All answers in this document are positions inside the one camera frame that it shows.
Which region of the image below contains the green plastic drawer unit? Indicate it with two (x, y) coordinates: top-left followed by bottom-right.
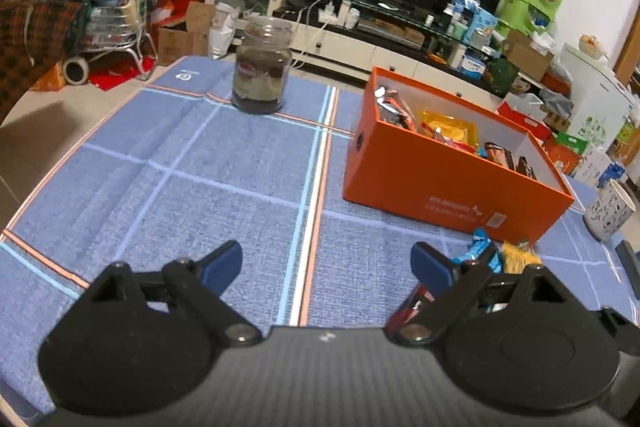
(497, 0), (566, 38)

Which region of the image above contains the metal shopping trolley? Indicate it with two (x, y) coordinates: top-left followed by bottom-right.
(62, 0), (162, 86)

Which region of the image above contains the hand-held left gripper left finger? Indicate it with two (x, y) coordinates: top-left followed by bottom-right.
(87, 241), (264, 348)

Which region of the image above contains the dark brown snack packet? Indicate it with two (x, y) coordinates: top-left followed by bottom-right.
(515, 156), (539, 180)

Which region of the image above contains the white plastic bag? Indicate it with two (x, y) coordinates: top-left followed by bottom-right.
(208, 3), (242, 58)

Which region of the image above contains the brown plaid cloth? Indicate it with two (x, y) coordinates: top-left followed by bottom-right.
(0, 0), (84, 124)

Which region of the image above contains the maroon striped snack packet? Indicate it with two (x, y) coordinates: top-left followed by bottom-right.
(375, 86), (419, 130)

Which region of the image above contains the open cardboard box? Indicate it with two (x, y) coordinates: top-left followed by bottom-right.
(157, 2), (217, 66)

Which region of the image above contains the orange cardboard box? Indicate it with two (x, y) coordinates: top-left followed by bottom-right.
(342, 67), (576, 246)

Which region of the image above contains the white small fridge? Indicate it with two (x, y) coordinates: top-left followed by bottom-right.
(559, 42), (637, 148)

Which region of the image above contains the blue checked table mat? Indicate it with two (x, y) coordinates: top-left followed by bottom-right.
(0, 55), (640, 415)

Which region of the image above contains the red dark snack packet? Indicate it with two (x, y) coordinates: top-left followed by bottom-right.
(385, 284), (437, 334)

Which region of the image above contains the white patterned mug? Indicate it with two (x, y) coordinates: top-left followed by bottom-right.
(582, 179), (637, 242)

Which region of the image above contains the white television stand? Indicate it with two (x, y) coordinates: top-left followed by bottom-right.
(272, 0), (502, 94)

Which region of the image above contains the white power strip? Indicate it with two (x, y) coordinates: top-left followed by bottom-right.
(317, 4), (352, 26)

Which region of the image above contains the blue cookie snack packet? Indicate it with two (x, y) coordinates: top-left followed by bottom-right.
(451, 228), (503, 274)

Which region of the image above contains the brown cardboard box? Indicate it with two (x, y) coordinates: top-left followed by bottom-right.
(502, 29), (555, 81)

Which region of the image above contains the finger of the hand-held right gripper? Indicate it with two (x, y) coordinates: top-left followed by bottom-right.
(597, 306), (640, 353)
(615, 240), (640, 299)

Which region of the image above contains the dark glass jar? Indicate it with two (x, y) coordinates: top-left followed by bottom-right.
(231, 17), (294, 116)

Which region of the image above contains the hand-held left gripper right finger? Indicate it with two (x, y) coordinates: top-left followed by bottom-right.
(385, 243), (592, 348)

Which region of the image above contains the yellow white snack packet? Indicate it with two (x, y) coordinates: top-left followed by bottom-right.
(500, 239), (544, 276)

